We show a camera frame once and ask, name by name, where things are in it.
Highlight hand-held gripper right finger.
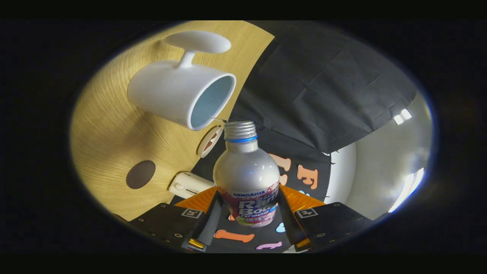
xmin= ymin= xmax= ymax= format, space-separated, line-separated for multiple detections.
xmin=278 ymin=185 xmax=375 ymax=250

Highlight silver juice bottle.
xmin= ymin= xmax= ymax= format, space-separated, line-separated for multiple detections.
xmin=213 ymin=121 xmax=280 ymax=228

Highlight long ceiling light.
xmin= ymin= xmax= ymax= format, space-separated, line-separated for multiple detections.
xmin=388 ymin=167 xmax=425 ymax=213

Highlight small ceiling light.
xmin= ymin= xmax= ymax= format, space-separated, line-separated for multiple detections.
xmin=393 ymin=108 xmax=413 ymax=125

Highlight red food pieces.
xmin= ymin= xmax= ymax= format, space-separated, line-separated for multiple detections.
xmin=204 ymin=131 xmax=219 ymax=151

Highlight white toaster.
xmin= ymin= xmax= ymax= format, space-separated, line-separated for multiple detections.
xmin=169 ymin=172 xmax=215 ymax=199

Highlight white cup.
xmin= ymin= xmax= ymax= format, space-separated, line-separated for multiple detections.
xmin=127 ymin=30 xmax=237 ymax=131

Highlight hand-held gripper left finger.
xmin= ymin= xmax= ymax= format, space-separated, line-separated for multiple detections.
xmin=129 ymin=186 xmax=225 ymax=252

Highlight white plate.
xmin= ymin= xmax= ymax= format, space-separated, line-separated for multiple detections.
xmin=197 ymin=126 xmax=224 ymax=158

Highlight dark brown round coaster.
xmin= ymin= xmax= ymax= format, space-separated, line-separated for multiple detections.
xmin=126 ymin=160 xmax=156 ymax=190

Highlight black backdrop cloth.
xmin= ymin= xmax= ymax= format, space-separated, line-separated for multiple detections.
xmin=169 ymin=21 xmax=418 ymax=253

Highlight wooden table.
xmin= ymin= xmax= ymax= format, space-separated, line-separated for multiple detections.
xmin=70 ymin=21 xmax=275 ymax=221

